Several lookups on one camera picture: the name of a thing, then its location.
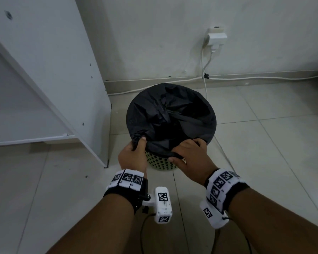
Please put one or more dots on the person's left hand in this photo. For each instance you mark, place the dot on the person's left hand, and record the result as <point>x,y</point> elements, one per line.
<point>131,158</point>

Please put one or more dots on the person's right hand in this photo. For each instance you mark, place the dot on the person's right hand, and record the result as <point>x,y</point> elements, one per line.
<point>194,161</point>

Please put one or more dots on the person's left thumb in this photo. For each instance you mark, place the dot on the person's left thumb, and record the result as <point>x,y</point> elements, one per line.
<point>142,144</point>

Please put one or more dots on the person's right thumb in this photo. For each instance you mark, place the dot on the person's right thumb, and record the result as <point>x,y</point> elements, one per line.
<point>176,160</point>

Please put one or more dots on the black trash bag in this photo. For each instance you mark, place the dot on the black trash bag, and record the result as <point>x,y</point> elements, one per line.
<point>172,113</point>

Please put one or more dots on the person's right forearm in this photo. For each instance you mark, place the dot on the person's right forearm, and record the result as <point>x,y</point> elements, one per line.
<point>275,224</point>

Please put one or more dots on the person's left forearm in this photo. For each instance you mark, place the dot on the person's left forearm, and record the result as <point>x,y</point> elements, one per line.
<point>100,227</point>

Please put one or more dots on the left marker wrist band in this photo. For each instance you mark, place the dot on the left marker wrist band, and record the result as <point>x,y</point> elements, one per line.
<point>127,182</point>

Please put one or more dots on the marker wrist band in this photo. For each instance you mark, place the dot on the marker wrist band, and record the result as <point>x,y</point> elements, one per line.
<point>127,182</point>
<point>220,185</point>

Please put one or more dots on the right marker wrist band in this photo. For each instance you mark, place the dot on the right marker wrist band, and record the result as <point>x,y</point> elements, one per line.
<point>220,185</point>

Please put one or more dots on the white cabinet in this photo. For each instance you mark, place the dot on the white cabinet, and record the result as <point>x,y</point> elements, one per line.
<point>47,63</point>

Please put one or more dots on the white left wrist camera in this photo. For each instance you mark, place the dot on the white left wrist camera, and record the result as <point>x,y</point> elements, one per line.
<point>163,205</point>

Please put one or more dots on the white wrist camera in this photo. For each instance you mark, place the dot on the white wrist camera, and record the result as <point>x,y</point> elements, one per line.
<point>213,215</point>
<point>163,205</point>

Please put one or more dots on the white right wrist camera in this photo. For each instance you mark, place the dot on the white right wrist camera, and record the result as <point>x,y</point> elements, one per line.
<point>213,215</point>

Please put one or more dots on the white wall power adapter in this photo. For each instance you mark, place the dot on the white wall power adapter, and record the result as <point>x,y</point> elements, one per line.
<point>216,36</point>

